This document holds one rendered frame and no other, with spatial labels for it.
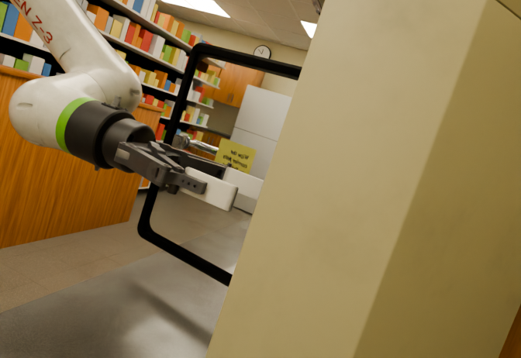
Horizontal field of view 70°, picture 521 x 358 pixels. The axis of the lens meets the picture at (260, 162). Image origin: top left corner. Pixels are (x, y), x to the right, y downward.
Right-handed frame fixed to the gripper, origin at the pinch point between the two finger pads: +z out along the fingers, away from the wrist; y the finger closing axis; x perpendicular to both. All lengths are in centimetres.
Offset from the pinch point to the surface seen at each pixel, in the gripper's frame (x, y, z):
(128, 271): 24.9, 13.0, -20.5
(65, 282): 120, 133, -135
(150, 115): 15, 242, -190
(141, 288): 24.8, 10.1, -15.1
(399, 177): -8.7, -16.4, 17.2
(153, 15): -77, 271, -242
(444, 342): 3.7, -9.1, 25.7
